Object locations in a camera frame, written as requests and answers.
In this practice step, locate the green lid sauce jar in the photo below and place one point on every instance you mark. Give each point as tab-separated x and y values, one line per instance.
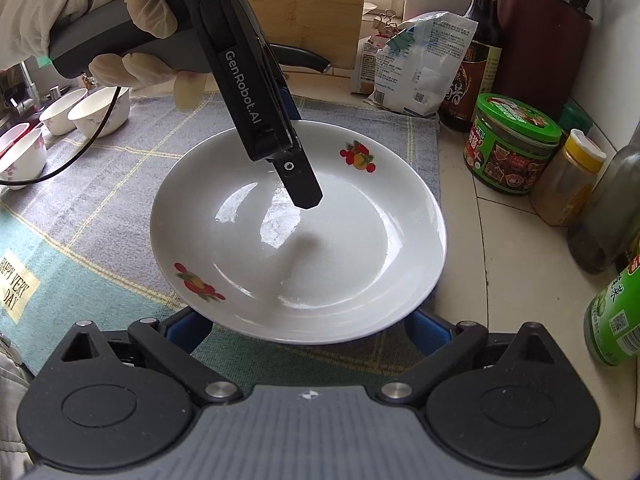
510	145

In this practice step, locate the bamboo cutting board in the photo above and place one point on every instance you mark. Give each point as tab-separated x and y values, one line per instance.
310	5

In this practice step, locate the white bag red print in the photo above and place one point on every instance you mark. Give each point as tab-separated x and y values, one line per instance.
367	65

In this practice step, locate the white plate fruit print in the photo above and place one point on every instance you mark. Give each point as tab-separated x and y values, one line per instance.
350	260

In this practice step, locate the yellow lid spice jar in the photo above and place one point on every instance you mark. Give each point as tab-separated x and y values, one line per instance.
565	185

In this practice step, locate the white bowl pink flowers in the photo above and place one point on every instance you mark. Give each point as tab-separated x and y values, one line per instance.
60	112
87	112
25	160

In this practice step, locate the green label pickle jar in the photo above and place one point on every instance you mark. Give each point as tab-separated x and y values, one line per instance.
617	320

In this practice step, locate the grey and teal checked mat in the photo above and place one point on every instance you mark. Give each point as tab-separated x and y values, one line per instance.
100	220

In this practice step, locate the metal faucet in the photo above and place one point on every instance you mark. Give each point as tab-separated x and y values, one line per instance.
28	87

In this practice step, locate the small dark green lid jar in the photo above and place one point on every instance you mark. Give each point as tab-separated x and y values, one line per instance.
575	119

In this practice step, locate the white bag blue print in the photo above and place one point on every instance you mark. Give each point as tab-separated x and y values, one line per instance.
425	65

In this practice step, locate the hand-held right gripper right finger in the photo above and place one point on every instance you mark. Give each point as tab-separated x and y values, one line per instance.
425	329

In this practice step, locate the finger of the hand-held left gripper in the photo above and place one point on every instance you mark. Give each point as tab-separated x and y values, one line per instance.
292	107
302	180

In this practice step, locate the person's white jacket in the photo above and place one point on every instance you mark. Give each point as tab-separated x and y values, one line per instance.
12	410

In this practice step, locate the glass bottle red cap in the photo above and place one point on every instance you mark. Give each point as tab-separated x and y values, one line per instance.
607	210

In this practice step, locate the dark red utensil holder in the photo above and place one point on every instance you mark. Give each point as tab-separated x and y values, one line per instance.
545	55

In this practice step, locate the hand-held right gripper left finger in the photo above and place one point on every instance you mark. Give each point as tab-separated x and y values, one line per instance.
187	335

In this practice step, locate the green bag clip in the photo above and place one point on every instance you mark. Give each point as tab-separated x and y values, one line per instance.
401	41

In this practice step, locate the dark soy sauce bottle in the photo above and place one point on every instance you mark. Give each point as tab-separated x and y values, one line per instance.
472	70

